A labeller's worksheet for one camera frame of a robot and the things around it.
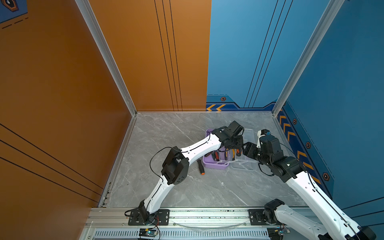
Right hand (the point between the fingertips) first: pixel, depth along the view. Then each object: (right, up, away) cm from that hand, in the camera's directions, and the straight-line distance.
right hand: (243, 147), depth 75 cm
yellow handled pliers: (-7, -6, +11) cm, 15 cm away
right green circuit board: (+14, -41, -5) cm, 43 cm away
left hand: (+3, +1, +10) cm, 10 cm away
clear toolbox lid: (+2, -10, +7) cm, 12 cm away
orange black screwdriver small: (-21, -14, +14) cm, 29 cm away
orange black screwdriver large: (-1, -5, +7) cm, 9 cm away
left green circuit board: (-48, -40, -5) cm, 62 cm away
